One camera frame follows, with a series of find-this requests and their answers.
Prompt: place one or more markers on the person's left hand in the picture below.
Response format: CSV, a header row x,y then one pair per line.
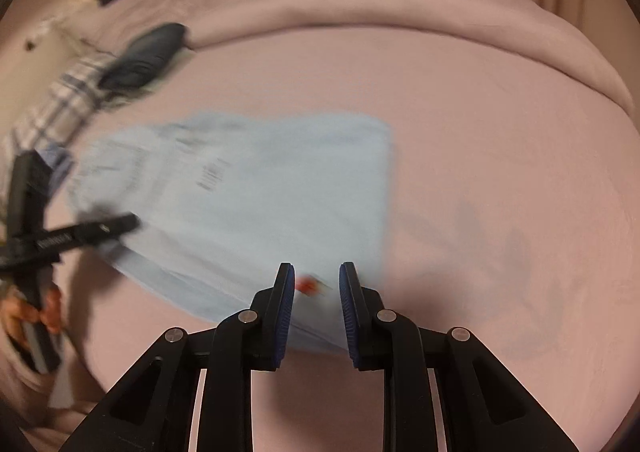
x,y
52,314

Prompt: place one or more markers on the folded dark blue jeans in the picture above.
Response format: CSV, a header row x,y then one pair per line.
x,y
145,51

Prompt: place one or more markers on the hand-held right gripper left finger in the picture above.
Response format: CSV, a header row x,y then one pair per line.
x,y
282,312

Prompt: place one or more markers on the pink duvet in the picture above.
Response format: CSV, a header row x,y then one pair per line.
x,y
375,1

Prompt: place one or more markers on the large plaid pillow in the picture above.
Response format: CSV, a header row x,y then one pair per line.
x,y
65,96

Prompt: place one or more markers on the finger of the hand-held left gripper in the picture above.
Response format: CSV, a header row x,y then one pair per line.
x,y
27,187
75,237

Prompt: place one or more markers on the pink bed sheet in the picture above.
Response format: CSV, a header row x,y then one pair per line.
x,y
500,232

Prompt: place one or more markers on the light blue strawberry print pants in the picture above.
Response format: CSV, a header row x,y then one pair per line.
x,y
250,192

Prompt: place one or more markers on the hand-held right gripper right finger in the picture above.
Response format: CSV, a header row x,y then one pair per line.
x,y
350,312

